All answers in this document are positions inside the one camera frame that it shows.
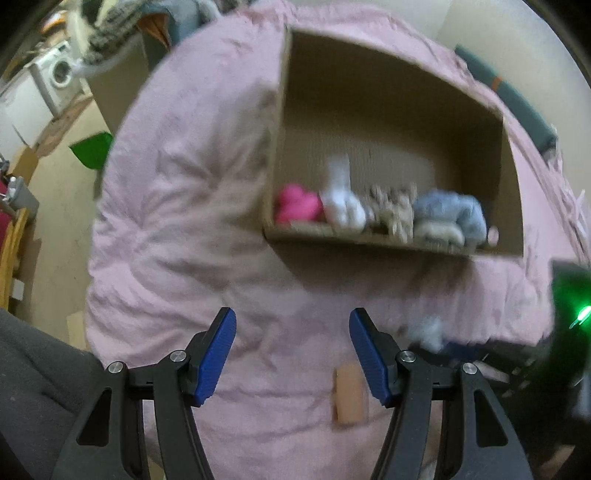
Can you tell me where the light blue fluffy sock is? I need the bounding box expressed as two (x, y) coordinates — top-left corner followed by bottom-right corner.
(413, 189), (488, 245)

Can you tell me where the beige patterned scrunchie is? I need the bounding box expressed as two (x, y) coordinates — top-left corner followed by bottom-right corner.
(368, 183), (418, 244)

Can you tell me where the white fluffy item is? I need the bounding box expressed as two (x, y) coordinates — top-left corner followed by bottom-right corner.
(320, 154), (368, 232)

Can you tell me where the cream ruffled scrunchie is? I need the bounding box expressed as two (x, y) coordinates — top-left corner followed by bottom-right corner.
(486, 226), (500, 248)

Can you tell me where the tan cardboard piece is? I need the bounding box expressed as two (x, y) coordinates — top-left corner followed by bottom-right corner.
(334, 363), (368, 426)

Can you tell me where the grey trouser leg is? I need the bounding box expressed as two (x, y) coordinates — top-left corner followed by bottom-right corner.
(1, 310), (103, 479)

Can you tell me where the beige fluffy sock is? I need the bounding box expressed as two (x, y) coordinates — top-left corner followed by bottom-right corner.
(414, 220), (465, 247)

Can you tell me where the pink fluffy bedspread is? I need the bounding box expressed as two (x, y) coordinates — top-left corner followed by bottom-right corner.
(86, 1), (590, 479)

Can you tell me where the pink fluffy sock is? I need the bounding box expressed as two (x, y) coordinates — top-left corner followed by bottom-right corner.
(274, 184), (324, 224)

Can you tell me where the yellow wooden chair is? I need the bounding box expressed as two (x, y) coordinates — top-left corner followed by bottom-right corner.
(0, 208), (29, 310)

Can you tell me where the red suitcase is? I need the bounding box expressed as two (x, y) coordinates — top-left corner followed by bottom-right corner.
(0, 180), (17, 246)

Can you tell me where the large brown cardboard box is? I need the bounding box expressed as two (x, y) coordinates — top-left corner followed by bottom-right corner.
(86, 13), (172, 134)

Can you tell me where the white washing machine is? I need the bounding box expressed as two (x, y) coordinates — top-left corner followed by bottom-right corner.
(27, 40), (84, 118)

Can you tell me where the striped grey knit blanket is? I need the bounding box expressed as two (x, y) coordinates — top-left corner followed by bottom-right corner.
(73, 1), (147, 78)

